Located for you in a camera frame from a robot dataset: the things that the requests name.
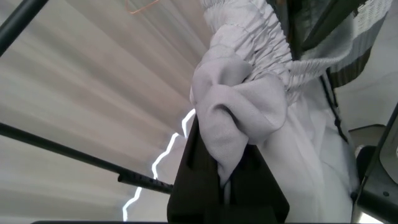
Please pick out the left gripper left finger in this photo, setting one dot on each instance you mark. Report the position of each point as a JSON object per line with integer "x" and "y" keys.
{"x": 192, "y": 186}

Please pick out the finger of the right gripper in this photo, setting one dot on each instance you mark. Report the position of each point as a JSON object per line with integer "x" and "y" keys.
{"x": 329, "y": 21}

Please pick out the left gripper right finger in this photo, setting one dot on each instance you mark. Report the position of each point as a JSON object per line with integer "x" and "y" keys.
{"x": 258, "y": 199}

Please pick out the pale grey shorts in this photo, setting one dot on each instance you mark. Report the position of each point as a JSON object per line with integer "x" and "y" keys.
{"x": 242, "y": 102}

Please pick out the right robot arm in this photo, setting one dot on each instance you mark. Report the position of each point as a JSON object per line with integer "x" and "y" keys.
{"x": 379, "y": 199}

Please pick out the white laundry basket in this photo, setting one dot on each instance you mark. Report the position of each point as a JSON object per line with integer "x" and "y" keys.
{"x": 367, "y": 25}

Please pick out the pink clothes hanger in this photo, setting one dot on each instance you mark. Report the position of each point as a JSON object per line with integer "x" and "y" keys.
{"x": 141, "y": 10}

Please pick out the white curtain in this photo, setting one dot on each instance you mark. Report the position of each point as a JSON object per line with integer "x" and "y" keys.
{"x": 93, "y": 77}

